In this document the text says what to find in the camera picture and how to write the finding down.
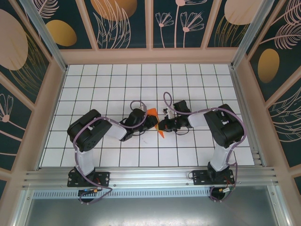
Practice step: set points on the orange cloth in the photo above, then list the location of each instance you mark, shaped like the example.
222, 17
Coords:
151, 111

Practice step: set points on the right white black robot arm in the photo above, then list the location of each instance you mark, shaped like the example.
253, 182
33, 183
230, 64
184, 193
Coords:
195, 118

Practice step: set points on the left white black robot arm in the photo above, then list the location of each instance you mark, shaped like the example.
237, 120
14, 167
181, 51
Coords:
116, 131

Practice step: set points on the grey metal sheet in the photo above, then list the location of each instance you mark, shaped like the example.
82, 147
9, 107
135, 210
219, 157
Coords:
150, 212

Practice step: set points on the small electronics connector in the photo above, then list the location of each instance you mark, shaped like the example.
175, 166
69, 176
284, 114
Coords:
90, 191
225, 189

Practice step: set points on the long aluminium mounting rail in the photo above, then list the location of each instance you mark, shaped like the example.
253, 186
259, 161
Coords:
150, 175

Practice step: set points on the aluminium side rail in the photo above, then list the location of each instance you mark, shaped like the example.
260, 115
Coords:
241, 94

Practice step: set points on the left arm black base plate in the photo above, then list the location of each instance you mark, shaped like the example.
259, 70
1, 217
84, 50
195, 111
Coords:
103, 177

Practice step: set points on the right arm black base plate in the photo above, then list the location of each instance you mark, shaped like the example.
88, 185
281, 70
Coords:
200, 177

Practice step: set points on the aluminium frame post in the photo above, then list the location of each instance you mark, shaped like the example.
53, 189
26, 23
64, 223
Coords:
249, 35
47, 35

